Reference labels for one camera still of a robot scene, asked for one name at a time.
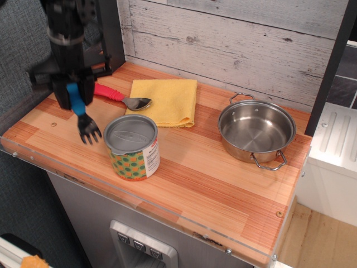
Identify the clear acrylic edge guard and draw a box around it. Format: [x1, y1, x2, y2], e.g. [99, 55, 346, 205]
[2, 134, 283, 267]

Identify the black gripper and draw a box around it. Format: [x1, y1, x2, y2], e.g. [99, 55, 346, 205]
[29, 44, 112, 110]

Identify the black and orange object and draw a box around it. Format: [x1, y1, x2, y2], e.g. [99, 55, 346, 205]
[1, 233, 51, 267]

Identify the blue handled fork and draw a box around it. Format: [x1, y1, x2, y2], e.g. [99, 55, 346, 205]
[66, 83, 102, 145]

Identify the dark left upright post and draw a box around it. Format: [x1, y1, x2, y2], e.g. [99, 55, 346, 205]
[95, 0, 126, 73]

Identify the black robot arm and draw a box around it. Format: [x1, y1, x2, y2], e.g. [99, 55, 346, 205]
[27, 1, 111, 110]

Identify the yellow folded cloth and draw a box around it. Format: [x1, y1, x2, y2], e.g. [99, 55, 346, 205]
[125, 79, 198, 128]

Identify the dark right upright post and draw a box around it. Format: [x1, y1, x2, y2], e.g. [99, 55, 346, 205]
[305, 0, 356, 137]

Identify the small steel pot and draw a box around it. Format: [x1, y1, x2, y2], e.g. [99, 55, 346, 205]
[218, 93, 297, 171]

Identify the red handled spoon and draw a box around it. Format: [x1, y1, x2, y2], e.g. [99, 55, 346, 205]
[94, 84, 152, 111]

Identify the dark upright post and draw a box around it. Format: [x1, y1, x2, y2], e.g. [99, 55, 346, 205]
[305, 0, 356, 137]
[95, 0, 126, 73]

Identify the grey toy kitchen cabinet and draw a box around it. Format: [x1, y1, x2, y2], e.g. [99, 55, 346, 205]
[49, 173, 251, 267]

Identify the silver dispenser panel with buttons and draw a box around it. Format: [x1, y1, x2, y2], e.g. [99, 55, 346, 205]
[110, 220, 179, 267]

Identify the tin can with grey lid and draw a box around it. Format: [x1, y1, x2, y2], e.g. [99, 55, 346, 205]
[103, 114, 161, 181]

